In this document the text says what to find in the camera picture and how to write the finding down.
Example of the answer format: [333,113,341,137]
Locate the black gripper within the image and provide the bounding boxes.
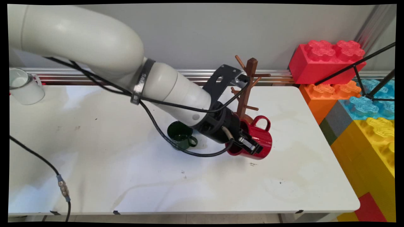
[193,107,263,155]

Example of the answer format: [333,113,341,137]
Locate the red enamel mug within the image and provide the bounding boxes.
[226,115,273,160]

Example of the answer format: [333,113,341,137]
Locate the dark green mug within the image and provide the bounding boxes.
[167,121,199,151]

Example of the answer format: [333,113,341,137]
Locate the brown wooden mug tree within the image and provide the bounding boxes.
[230,55,272,125]

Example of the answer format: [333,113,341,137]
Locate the big orange toy brick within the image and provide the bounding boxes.
[299,80,362,125]

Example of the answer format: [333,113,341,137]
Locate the big dark green toy brick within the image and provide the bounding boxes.
[319,118,338,146]

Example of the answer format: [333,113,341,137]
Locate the big grey toy brick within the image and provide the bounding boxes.
[324,100,354,138]

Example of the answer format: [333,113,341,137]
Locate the big red toy brick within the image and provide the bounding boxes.
[288,40,367,85]

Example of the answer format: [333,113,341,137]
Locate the big light blue toy brick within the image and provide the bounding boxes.
[339,79,395,121]

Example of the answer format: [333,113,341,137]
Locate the big yellow toy brick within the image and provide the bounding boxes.
[330,117,396,222]

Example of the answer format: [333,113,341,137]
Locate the black tripod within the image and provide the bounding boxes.
[314,42,396,102]

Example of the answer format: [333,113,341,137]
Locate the flat red toy brick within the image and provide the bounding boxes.
[354,192,388,223]

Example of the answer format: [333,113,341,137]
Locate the white mug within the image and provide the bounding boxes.
[9,68,45,106]

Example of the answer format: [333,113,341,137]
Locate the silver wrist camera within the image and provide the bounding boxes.
[230,74,250,89]

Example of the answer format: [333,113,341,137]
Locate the thick black gripper cable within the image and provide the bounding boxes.
[138,100,236,158]

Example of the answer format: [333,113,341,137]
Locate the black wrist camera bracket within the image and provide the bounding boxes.
[202,64,243,105]

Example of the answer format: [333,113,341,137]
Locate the thin black camera cable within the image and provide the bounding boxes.
[44,56,250,113]

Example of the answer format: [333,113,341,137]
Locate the grey strap band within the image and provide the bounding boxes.
[130,58,156,105]

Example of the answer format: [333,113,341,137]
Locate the silver wall profile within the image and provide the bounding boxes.
[353,4,395,51]

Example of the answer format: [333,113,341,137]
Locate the aluminium rail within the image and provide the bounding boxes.
[19,67,395,86]

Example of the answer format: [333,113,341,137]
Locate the black cable with metal connector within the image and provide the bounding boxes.
[9,136,72,222]

